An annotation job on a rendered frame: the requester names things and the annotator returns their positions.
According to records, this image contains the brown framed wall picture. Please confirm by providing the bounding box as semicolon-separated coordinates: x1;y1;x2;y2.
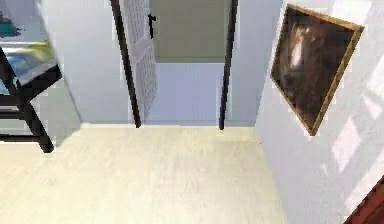
269;3;365;137

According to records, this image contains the white panelled room door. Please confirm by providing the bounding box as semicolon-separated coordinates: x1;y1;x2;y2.
119;0;159;123

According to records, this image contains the teal object on table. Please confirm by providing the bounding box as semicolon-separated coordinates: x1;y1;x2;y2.
0;11;22;38

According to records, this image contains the black door handle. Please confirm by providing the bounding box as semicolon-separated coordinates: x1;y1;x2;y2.
147;13;157;40

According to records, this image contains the red-brown wooden furniture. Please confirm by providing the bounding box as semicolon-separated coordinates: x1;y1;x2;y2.
343;175;384;224

